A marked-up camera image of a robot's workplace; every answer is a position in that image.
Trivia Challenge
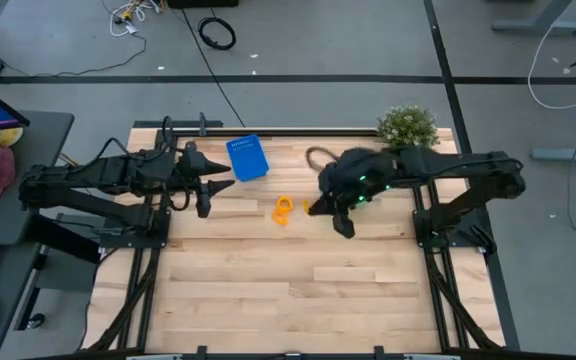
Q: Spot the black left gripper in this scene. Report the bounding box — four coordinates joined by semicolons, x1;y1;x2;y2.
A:
175;141;237;220

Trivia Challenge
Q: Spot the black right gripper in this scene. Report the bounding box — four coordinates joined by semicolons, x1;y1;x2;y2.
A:
308;148;394;240

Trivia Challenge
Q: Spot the blue plastic basket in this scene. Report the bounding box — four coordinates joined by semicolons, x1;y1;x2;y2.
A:
225;133;271;182

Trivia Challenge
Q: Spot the small green potted plant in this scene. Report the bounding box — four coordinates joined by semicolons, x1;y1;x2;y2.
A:
376;103;440;150

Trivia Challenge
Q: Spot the black floor box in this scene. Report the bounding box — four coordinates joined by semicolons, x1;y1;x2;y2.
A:
166;0;240;9

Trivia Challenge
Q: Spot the desk foot with caster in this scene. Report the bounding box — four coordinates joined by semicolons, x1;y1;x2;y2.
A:
15;249;49;331

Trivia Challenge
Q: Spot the dark grey desk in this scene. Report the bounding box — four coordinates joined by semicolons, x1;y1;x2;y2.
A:
0;243;44;351

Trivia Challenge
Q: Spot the grey table base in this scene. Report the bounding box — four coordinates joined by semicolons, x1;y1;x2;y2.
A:
530;134;576;164
491;0;576;37

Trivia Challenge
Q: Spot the black aluminium table frame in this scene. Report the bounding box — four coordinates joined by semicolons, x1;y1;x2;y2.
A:
82;119;522;360

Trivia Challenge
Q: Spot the long black floor cable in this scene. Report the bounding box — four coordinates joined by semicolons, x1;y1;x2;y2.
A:
181;7;247;129

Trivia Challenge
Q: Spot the coiled black cable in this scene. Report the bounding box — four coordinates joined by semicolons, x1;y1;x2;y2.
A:
197;16;237;51

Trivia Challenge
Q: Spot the white cable bundle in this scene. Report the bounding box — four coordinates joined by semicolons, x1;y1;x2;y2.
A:
109;0;162;37

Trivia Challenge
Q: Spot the long white cable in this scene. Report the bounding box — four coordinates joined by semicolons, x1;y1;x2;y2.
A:
527;22;576;110

